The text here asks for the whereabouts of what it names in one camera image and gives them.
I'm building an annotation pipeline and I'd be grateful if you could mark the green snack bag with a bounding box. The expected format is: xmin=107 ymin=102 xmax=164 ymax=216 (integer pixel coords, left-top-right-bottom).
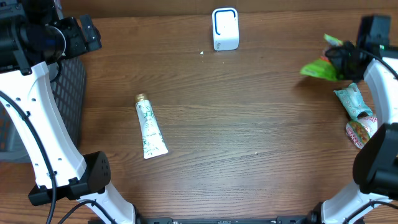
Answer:
xmin=300 ymin=34 xmax=343 ymax=82

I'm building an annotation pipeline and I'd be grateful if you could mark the teal tissue pack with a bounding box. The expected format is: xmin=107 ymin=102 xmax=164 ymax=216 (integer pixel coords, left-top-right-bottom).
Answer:
xmin=333 ymin=83 xmax=373 ymax=120

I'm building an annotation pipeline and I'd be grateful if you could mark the green instant noodle cup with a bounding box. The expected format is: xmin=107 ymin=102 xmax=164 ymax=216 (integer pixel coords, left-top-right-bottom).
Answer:
xmin=346 ymin=114 xmax=377 ymax=149

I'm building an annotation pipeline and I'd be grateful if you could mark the white tube with gold cap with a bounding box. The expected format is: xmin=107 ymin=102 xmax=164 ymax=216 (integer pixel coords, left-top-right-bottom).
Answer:
xmin=136 ymin=93 xmax=169 ymax=159

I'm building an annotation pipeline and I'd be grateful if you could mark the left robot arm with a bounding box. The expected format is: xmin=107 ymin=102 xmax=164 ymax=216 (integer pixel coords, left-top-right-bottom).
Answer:
xmin=1 ymin=1 xmax=143 ymax=223

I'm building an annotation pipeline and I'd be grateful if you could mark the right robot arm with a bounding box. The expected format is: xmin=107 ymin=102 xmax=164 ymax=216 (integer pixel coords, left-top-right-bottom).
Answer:
xmin=299 ymin=14 xmax=397 ymax=223

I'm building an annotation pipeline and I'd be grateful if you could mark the white barcode scanner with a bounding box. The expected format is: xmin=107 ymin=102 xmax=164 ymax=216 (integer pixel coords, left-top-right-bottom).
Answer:
xmin=211 ymin=7 xmax=239 ymax=51

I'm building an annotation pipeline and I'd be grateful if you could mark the gray plastic shopping basket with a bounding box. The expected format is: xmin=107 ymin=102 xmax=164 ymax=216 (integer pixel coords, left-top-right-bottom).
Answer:
xmin=1 ymin=57 xmax=86 ymax=163

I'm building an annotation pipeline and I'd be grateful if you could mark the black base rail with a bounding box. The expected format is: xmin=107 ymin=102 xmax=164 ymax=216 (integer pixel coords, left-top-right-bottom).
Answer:
xmin=88 ymin=216 xmax=366 ymax=224

